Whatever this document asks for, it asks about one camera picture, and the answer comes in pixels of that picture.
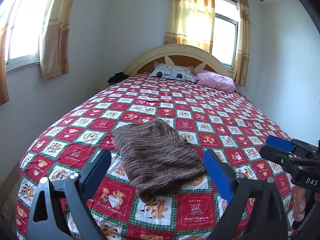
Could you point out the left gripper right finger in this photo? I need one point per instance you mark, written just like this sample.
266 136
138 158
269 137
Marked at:
267 219

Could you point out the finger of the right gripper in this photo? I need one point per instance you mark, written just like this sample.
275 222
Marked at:
286 160
295 146

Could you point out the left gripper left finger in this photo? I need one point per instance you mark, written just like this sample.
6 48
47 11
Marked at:
46 218

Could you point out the brown knit sweater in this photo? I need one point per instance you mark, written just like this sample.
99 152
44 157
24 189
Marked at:
156 158

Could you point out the person's right hand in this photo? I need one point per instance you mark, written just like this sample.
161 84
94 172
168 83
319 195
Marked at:
299 204

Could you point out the red patchwork bedspread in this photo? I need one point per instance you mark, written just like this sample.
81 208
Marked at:
226 123

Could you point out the pink pillow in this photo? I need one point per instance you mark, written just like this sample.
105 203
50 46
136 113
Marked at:
216 81

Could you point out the cream wooden headboard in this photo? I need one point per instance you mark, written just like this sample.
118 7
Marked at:
177 54

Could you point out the grey patterned pillow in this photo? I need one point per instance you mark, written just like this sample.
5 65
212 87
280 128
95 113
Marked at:
167 71

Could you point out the back window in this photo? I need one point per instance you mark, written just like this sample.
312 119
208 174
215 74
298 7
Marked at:
225 35

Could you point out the window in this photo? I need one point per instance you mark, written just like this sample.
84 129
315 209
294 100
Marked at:
24 19
225 35

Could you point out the black item beside bed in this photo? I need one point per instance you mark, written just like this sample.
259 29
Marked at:
118 77

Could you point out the yellow right curtain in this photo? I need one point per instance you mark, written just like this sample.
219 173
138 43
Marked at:
242 56

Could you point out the yellow curtain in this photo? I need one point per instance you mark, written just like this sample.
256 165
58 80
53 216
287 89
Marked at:
191 22
242 56

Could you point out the beige left curtain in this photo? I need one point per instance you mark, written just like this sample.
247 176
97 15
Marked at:
53 43

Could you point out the yellow centre curtain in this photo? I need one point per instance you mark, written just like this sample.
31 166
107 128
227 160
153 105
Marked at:
191 22

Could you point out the left side window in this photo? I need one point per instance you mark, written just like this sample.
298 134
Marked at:
24 19

